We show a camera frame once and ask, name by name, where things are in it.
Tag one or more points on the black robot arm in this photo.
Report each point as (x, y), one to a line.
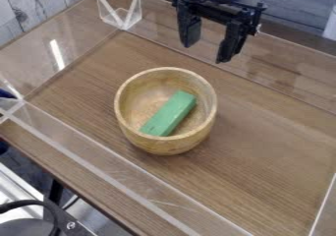
(213, 15)

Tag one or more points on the brown wooden bowl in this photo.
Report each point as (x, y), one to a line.
(142, 95)

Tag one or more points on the black table leg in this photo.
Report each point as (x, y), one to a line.
(55, 192)

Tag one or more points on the green rectangular block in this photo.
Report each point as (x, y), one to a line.
(170, 115)

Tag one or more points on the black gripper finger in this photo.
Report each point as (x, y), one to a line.
(190, 25)
(233, 43)

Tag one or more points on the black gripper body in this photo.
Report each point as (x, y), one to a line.
(246, 9)

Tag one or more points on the clear acrylic barrier wall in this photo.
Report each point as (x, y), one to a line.
(259, 179)

